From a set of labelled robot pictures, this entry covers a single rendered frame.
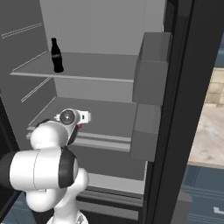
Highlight small grey door bin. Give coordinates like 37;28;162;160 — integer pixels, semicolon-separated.
129;102;162;162

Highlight blue cabinet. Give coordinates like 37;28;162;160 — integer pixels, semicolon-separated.
0;191;55;224

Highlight grey fridge drawer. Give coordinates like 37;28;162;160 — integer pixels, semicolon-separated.
74;171;147;221

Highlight large grey door bin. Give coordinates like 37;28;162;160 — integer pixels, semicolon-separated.
132;31;173;106

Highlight black fridge with grey inside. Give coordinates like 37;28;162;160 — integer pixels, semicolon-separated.
0;0;176;224

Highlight grey fridge shelf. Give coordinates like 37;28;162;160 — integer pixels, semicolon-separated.
25;96;138;153
10;51;138;84

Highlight black fridge door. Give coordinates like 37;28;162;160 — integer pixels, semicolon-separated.
142;0;224;224

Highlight black cola bottle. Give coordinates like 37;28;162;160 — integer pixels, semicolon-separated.
51;37;65;74

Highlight blue counter cabinets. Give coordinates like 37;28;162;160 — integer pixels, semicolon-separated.
171;164;224;224

